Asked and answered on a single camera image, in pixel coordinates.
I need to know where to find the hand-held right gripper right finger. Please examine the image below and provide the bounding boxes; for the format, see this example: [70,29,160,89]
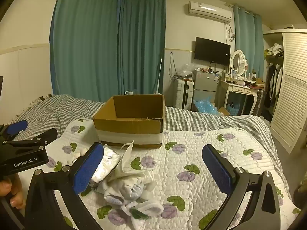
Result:
[202,144,281,230]

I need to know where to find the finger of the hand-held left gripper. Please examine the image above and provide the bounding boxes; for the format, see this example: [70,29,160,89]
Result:
[2,128,58,149]
[0,120,28,139]

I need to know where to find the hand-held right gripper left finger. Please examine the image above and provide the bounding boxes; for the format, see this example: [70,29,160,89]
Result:
[25,142,105,230]

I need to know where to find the small white sock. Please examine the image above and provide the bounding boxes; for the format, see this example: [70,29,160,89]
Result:
[72,146,90,160]

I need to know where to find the white diaper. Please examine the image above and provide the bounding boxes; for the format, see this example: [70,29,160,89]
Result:
[92,144,121,184]

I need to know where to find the white sock with blue toe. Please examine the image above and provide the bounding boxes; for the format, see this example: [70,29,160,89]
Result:
[96,172,156,205]

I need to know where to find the white face mask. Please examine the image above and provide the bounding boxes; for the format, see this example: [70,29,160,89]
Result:
[113,141,156,180]

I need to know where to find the brown cardboard box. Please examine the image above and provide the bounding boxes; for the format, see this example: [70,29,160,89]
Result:
[92,94,165,149]

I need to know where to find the person's left hand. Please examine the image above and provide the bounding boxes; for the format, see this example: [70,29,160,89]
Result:
[0,174,26,212]

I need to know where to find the white floral quilt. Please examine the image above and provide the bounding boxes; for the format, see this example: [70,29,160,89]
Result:
[23,118,301,230]

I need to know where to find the dark floral cloth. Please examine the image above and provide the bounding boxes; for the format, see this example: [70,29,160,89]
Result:
[24,94,54,111]

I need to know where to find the blue basket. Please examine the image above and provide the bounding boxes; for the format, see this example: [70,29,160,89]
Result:
[227,101,240,115]

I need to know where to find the pile of blue plastic bags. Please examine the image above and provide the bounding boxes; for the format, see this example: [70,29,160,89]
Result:
[194,96,217,115]

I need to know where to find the white suitcase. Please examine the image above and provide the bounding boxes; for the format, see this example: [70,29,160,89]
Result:
[174,79,194,109]

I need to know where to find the white dressing table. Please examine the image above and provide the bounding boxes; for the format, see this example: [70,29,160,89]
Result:
[219,78,264,115]

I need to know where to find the silver mini fridge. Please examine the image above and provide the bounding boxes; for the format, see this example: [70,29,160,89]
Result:
[193,70,220,112]

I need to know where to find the teal curtain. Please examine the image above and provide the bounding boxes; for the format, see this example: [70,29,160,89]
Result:
[117,0,166,96]
[50,0,120,103]
[233,4,264,77]

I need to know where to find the hanging clothes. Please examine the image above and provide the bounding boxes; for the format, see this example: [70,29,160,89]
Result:
[265,62,283,108]

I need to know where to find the clear plastic bag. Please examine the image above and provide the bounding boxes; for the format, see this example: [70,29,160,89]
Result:
[179,63,196,78]

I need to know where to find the white louvered wardrobe door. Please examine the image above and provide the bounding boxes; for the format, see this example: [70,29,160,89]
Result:
[270,32,307,155]

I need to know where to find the white oval mirror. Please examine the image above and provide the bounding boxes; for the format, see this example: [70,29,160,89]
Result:
[229,49,248,78]

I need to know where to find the white pole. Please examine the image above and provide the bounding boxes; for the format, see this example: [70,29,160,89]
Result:
[156,57,163,95]

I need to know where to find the white crumpled clothes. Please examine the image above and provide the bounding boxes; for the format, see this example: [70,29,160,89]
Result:
[267,43,283,55]

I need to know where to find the white air conditioner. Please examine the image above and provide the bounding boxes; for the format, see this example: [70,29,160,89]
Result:
[188,0,234,24]

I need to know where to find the black wall cables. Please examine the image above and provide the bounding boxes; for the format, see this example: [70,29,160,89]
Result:
[168,51,181,80]

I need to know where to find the black wall television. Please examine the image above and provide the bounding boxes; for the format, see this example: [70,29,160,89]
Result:
[194,37,231,66]

